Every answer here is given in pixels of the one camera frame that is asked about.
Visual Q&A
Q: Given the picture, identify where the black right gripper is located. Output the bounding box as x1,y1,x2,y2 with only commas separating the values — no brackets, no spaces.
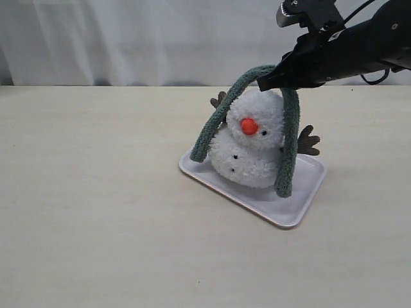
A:
256,30,344,92

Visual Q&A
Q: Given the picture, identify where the green fuzzy scarf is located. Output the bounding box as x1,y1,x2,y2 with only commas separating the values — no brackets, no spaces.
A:
189,65,300,198

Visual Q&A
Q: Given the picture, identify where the white plush snowman toy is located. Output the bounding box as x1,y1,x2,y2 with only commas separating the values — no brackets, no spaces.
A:
208,89,321,189

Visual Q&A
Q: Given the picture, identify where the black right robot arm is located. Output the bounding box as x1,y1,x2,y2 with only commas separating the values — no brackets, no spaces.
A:
257,1,410,91

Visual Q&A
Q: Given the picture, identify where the white rectangular tray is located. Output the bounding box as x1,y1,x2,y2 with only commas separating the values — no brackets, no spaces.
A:
179,151,327,229

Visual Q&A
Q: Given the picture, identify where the white backdrop curtain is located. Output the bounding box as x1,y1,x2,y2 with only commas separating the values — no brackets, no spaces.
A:
0,0,411,87

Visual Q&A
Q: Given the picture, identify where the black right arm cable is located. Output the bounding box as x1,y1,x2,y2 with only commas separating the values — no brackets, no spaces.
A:
340,0,394,85

